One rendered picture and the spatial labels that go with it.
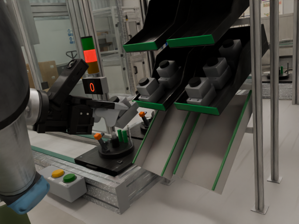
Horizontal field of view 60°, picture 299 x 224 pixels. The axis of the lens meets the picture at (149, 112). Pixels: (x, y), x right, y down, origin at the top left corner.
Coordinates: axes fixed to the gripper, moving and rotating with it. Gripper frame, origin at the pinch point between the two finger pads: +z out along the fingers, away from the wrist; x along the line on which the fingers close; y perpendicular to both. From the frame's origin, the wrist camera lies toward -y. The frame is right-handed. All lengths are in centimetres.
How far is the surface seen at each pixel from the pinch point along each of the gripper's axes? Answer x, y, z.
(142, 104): -2.3, -0.4, 9.9
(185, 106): 11.8, -1.5, 12.4
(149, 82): 0.7, -6.6, 9.2
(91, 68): -47, -12, 17
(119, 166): -15.8, 22.4, 14.7
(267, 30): -285, -220, 663
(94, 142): -55, 23, 27
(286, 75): -17, -28, 146
